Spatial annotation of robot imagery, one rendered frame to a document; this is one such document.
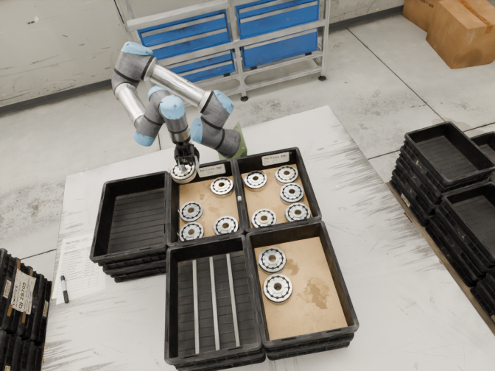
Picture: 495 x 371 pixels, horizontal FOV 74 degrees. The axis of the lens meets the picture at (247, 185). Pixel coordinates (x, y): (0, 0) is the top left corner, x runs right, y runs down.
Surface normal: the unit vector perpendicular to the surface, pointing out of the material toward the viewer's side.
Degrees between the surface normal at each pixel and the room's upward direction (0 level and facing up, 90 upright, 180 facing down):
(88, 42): 90
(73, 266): 0
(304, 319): 0
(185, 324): 0
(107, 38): 90
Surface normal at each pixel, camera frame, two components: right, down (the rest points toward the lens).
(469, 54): 0.05, 0.78
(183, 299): -0.11, -0.62
